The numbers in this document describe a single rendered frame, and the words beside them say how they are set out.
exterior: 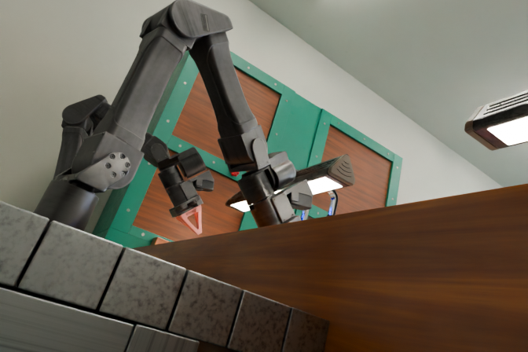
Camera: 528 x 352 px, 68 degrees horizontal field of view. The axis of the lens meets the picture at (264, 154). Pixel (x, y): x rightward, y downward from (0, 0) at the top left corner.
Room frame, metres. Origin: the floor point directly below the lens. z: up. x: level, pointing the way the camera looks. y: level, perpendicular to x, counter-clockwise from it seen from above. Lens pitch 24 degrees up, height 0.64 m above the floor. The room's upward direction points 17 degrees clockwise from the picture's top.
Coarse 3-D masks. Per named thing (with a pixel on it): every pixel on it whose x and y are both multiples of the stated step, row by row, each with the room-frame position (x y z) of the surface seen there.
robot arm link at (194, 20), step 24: (144, 24) 0.53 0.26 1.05; (192, 24) 0.50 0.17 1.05; (216, 24) 0.52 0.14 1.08; (192, 48) 0.57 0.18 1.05; (216, 48) 0.55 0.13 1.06; (216, 72) 0.57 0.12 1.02; (216, 96) 0.60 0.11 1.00; (240, 96) 0.61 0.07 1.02; (240, 120) 0.62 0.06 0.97; (240, 144) 0.64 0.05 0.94
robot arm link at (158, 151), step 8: (160, 144) 1.01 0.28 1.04; (152, 152) 1.01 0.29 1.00; (160, 152) 1.01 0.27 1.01; (184, 152) 1.03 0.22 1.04; (192, 152) 1.03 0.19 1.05; (160, 160) 1.01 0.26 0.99; (168, 160) 1.03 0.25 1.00; (176, 160) 1.06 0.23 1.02; (184, 160) 1.03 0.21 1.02; (192, 160) 1.02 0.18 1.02; (200, 160) 1.02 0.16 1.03; (184, 168) 1.02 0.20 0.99; (192, 168) 1.03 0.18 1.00; (200, 168) 1.04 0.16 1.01
